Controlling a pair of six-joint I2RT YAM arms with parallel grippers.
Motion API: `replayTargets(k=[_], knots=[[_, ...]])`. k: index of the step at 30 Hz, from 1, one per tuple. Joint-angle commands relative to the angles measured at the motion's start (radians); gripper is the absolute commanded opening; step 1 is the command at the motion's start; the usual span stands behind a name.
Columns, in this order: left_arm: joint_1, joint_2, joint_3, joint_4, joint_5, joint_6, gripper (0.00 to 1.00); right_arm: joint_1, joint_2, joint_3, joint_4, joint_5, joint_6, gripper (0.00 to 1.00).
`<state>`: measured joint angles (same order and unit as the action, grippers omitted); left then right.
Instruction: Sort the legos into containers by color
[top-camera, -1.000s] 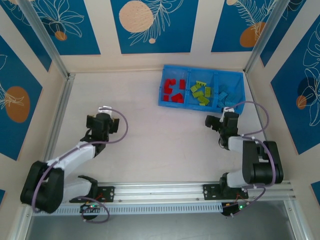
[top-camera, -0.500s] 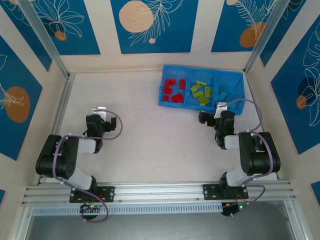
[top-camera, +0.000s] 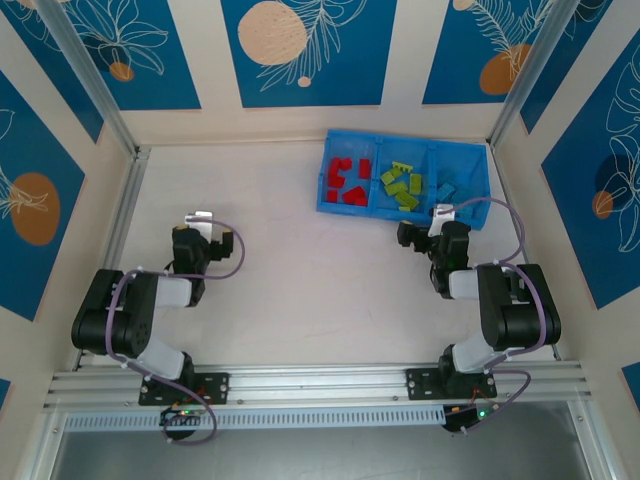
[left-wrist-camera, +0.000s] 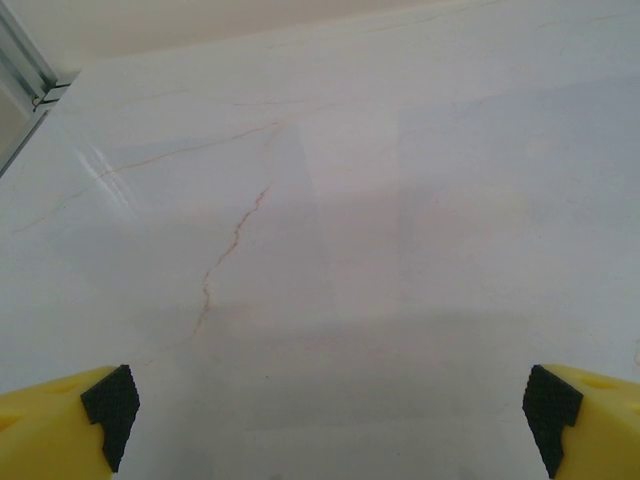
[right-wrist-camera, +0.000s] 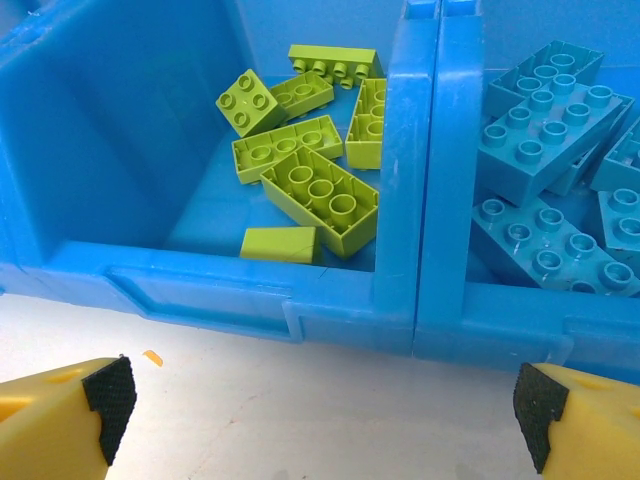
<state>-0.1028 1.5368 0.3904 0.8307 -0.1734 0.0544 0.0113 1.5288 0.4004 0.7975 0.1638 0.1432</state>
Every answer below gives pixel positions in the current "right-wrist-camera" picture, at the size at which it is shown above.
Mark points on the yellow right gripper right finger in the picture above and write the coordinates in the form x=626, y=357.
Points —
x=595, y=430

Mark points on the small yellow fleck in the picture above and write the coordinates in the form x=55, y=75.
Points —
x=153, y=358

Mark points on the small square blue lego brick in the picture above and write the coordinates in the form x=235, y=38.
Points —
x=625, y=220

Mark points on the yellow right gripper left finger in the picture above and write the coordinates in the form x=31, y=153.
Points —
x=45, y=430

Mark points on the small square green lego brick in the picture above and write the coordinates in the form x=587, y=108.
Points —
x=247, y=105

